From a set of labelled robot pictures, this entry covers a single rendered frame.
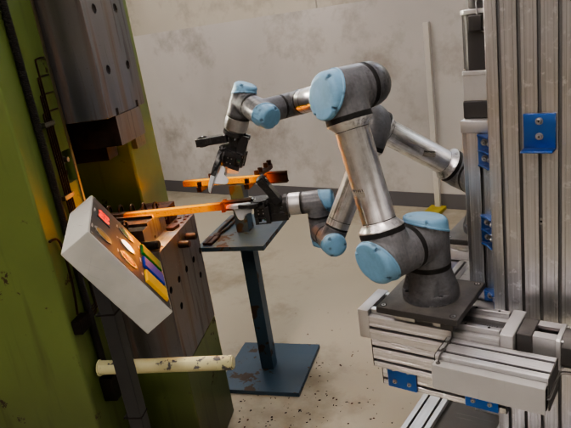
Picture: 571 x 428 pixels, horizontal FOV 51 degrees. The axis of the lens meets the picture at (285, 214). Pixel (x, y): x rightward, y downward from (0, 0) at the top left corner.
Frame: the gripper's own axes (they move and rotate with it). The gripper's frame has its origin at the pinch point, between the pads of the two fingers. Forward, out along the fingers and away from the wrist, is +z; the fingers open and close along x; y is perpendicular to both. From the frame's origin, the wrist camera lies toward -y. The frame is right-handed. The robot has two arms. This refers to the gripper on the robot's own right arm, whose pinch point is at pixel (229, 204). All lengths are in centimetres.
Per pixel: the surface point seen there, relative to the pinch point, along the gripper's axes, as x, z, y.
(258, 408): 23, 12, 101
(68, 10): -17, 31, -68
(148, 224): -7.1, 27.7, 2.1
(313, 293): 130, 0, 101
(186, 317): -6.5, 22.1, 38.5
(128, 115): -2.7, 27.3, -34.8
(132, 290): -71, 5, -4
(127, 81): 3, 27, -45
